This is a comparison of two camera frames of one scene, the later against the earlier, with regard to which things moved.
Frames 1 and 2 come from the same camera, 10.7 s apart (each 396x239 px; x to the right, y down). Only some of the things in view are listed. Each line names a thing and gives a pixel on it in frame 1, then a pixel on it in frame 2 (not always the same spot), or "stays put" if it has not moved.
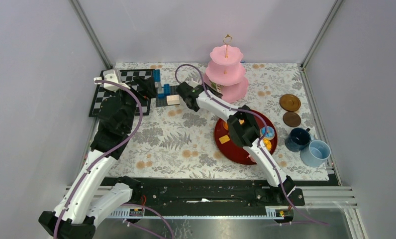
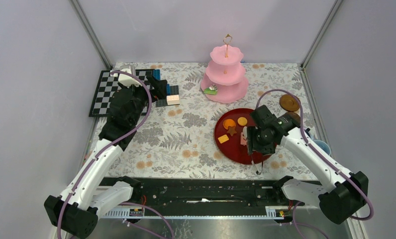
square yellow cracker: [224, 139] stays put
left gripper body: [146, 91] -> [156, 92]
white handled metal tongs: [213, 90] -> [254, 165]
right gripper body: [193, 108] -> [256, 140]
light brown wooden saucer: [289, 102] stays put
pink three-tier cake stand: [225, 66] stays put
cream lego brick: [173, 99] stays put
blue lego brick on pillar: [156, 75] stays put
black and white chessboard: [127, 76] stays put
